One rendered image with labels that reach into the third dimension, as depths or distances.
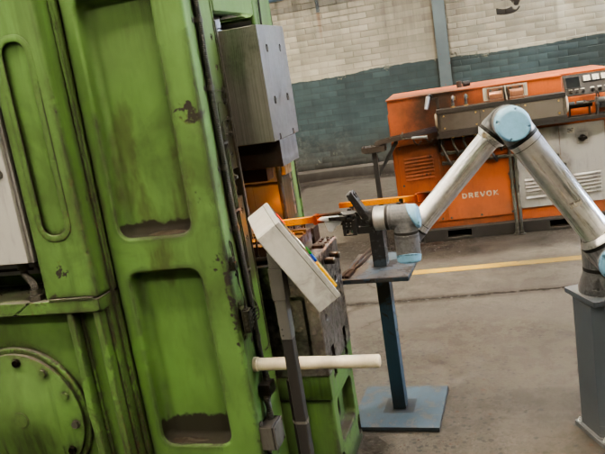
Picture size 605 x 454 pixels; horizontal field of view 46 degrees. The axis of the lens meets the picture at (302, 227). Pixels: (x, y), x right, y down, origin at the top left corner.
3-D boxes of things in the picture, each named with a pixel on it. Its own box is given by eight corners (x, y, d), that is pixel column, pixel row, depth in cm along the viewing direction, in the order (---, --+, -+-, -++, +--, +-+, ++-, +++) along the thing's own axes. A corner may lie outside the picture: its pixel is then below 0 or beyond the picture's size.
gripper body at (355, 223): (341, 236, 263) (373, 234, 260) (338, 213, 261) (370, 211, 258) (346, 231, 270) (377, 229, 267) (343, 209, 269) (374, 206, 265)
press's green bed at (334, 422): (365, 437, 310) (350, 337, 301) (347, 486, 276) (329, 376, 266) (248, 436, 327) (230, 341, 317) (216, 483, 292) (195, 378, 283)
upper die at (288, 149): (299, 157, 272) (295, 132, 270) (284, 166, 254) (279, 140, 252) (200, 169, 285) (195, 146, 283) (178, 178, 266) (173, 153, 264)
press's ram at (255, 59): (304, 129, 283) (289, 26, 274) (275, 141, 247) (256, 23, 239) (209, 141, 295) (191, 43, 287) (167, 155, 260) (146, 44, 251)
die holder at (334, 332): (351, 337, 301) (336, 235, 291) (329, 376, 265) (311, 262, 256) (230, 341, 318) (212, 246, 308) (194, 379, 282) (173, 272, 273)
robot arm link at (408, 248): (421, 256, 268) (418, 224, 266) (422, 265, 257) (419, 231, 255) (397, 258, 270) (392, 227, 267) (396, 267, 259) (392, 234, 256)
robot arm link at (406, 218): (419, 232, 254) (417, 204, 252) (385, 234, 258) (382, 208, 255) (423, 226, 263) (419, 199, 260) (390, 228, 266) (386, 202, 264)
